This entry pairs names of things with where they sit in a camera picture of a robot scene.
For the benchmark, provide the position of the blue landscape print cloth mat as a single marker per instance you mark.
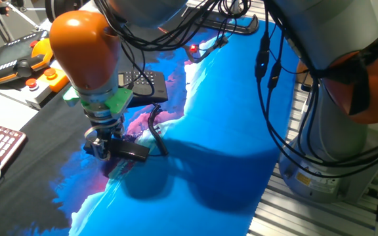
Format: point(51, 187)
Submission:
point(208, 114)

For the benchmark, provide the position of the silver orange robot arm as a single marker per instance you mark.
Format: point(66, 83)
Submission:
point(84, 49)

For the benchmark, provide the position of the white box red button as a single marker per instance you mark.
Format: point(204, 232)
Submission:
point(39, 95)

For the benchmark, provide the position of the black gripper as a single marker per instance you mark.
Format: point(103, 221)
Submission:
point(105, 129)

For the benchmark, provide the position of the green gripper mount plate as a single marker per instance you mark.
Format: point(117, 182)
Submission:
point(118, 100)

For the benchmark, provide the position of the maroon desk telephone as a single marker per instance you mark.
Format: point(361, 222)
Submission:
point(2, 141)

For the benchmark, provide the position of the black telephone handset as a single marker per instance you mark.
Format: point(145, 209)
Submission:
point(130, 150)

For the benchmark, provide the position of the orange box red button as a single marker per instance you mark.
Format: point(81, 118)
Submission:
point(56, 82)

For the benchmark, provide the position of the black desk telephone base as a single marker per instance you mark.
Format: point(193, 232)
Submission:
point(149, 88)

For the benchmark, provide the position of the orange black teach pendant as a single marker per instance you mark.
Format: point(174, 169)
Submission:
point(8, 62)

